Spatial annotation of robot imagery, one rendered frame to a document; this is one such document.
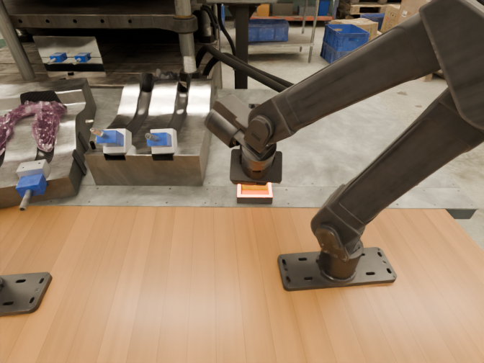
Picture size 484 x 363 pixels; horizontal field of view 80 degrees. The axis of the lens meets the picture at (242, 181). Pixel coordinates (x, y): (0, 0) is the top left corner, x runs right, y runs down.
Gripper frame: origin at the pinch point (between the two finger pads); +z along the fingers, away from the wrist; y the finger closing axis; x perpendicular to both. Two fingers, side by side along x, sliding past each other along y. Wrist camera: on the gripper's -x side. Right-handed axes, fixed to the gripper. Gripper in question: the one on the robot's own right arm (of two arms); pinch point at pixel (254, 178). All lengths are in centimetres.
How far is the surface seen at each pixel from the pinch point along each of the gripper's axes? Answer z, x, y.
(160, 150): -2.4, -4.5, 21.4
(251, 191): -0.3, 3.2, 0.5
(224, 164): 10.5, -6.3, 7.9
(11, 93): 14, -26, 74
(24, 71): 49, -58, 103
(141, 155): -2.0, -3.2, 25.5
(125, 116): 10.3, -19.0, 36.5
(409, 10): 247, -312, -203
